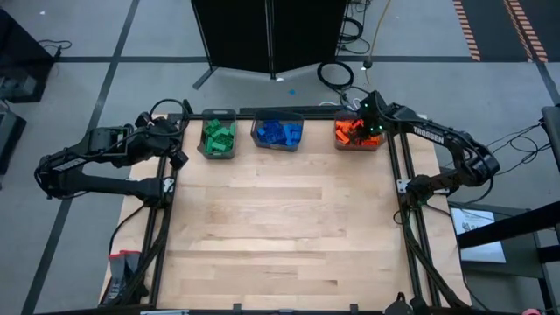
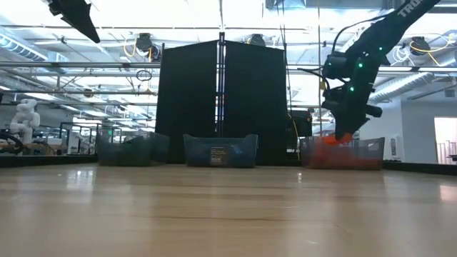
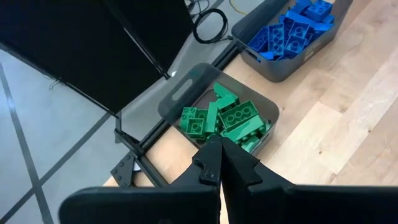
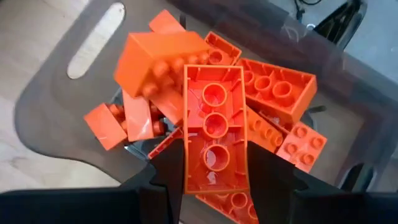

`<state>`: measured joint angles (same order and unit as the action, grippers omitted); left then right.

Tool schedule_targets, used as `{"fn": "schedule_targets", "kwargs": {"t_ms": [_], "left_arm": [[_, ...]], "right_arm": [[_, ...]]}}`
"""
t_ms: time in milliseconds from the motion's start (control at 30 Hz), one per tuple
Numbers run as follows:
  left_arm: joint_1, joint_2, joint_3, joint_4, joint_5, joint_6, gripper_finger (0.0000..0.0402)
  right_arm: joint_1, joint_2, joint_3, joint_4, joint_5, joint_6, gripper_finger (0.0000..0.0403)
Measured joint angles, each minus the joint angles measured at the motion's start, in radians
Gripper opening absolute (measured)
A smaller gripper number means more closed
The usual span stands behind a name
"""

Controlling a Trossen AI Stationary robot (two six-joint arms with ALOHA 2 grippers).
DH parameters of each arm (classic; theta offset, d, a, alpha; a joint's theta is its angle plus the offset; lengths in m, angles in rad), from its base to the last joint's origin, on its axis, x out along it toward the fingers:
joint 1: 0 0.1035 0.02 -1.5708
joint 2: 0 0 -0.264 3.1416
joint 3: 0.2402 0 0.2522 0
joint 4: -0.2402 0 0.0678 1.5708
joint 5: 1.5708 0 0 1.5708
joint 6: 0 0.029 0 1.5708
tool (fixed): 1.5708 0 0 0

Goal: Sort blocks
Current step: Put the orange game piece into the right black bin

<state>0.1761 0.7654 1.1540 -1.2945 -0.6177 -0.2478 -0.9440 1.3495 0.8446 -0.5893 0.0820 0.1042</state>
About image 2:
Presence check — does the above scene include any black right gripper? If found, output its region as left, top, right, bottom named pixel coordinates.
left=321, top=59, right=383, bottom=141

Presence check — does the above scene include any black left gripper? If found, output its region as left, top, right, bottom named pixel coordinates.
left=46, top=0, right=101, bottom=44

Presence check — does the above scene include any grey plastic bin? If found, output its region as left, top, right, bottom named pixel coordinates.
left=95, top=131, right=171, bottom=167
left=299, top=136, right=386, bottom=171
left=183, top=133, right=259, bottom=168

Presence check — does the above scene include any black equipment box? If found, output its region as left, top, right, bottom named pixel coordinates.
left=287, top=109, right=313, bottom=137

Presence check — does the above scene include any thin hanging pole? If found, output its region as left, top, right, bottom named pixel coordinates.
left=317, top=0, right=323, bottom=133

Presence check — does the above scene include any black metal rack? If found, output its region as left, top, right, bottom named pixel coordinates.
left=59, top=121, right=122, bottom=146

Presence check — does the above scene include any white humanoid robot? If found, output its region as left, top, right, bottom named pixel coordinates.
left=9, top=99, right=41, bottom=143

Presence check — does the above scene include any black folding partition screen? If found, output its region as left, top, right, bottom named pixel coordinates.
left=155, top=31, right=288, bottom=166

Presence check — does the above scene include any white wall dispenser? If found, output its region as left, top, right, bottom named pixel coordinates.
left=388, top=134, right=404, bottom=160

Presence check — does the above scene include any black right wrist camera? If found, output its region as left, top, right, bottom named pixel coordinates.
left=323, top=51, right=353, bottom=81

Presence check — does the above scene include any yellow cable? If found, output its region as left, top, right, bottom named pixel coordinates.
left=289, top=113, right=300, bottom=160

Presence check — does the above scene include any hanging black cable coil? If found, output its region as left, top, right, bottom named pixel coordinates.
left=135, top=69, right=154, bottom=82

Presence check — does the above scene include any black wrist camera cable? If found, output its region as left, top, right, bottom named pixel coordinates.
left=331, top=15, right=387, bottom=54

